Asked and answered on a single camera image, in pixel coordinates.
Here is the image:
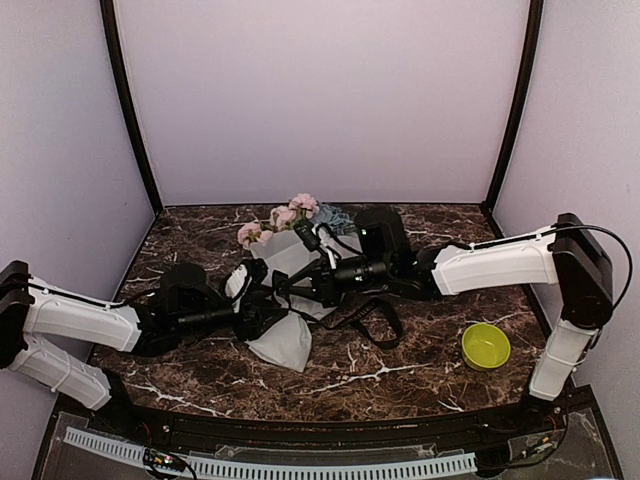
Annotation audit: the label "translucent white wrapping paper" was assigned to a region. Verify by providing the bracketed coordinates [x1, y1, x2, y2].
[244, 229, 351, 374]

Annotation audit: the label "white slotted cable duct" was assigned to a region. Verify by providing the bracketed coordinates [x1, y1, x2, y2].
[63, 427, 477, 479]

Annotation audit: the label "black frame post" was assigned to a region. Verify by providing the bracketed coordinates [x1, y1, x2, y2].
[99, 0, 164, 216]
[481, 0, 544, 215]

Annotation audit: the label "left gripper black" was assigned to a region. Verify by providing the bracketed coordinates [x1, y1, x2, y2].
[174, 294, 287, 342]

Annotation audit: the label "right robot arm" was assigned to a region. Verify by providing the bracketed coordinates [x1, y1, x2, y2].
[272, 208, 624, 434]

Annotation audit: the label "yellow-green bowl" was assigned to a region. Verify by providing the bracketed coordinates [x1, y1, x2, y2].
[461, 323, 511, 372]

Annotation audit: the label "black ribbon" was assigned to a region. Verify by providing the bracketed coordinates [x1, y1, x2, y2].
[269, 272, 405, 351]

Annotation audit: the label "small pink fake rose stem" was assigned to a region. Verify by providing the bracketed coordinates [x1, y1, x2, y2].
[237, 221, 273, 250]

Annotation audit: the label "left black frame post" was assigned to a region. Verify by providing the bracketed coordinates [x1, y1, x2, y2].
[99, 0, 164, 216]

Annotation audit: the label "pink peony fake stem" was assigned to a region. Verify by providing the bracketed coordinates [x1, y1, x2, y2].
[289, 193, 320, 219]

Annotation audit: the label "blue fake rose bunch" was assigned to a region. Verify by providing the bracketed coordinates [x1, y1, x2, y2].
[312, 203, 356, 236]

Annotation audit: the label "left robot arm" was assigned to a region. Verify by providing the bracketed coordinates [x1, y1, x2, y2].
[1, 260, 288, 436]

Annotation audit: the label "black front rail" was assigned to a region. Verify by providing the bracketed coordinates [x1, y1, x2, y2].
[92, 400, 567, 451]

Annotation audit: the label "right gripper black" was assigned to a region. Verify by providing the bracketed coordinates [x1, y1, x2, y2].
[282, 252, 394, 308]

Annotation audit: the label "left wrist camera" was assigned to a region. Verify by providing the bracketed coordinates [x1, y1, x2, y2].
[219, 259, 268, 313]

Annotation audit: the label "right black frame post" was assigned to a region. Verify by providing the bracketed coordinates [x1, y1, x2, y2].
[481, 0, 544, 215]

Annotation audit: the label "white fake rose stem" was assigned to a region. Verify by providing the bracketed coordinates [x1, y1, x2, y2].
[269, 205, 297, 232]

